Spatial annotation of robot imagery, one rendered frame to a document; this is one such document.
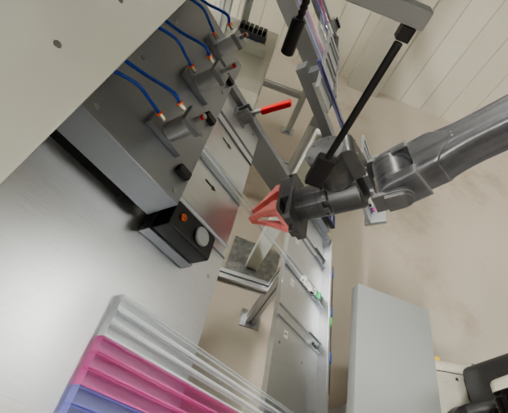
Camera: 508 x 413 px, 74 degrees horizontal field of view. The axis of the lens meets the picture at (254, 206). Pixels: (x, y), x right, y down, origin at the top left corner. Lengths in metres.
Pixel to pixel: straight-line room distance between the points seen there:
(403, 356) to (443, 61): 2.95
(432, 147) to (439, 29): 3.05
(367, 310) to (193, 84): 0.82
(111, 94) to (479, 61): 3.52
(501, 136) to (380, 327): 0.69
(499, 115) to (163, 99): 0.40
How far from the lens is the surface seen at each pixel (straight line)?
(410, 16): 0.33
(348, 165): 0.49
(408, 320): 1.14
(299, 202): 0.54
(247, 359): 1.52
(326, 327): 0.82
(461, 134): 0.51
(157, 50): 0.45
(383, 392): 1.01
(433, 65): 3.64
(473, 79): 3.78
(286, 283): 0.69
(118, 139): 0.34
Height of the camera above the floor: 1.41
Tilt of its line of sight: 48 degrees down
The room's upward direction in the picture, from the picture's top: 24 degrees clockwise
